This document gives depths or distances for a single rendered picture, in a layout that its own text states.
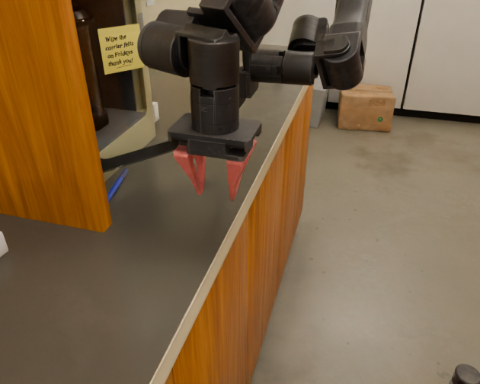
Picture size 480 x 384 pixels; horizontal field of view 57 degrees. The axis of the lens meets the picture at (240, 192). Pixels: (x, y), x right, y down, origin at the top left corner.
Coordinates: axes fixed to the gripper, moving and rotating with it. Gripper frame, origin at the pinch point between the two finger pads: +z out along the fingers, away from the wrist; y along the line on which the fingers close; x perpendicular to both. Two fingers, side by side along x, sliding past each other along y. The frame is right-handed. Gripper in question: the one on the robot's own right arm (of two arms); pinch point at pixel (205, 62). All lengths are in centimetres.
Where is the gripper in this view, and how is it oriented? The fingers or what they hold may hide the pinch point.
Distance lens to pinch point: 83.5
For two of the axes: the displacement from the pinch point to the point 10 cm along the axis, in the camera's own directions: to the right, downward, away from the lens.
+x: -2.7, 5.2, -8.1
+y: -0.3, -8.4, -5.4
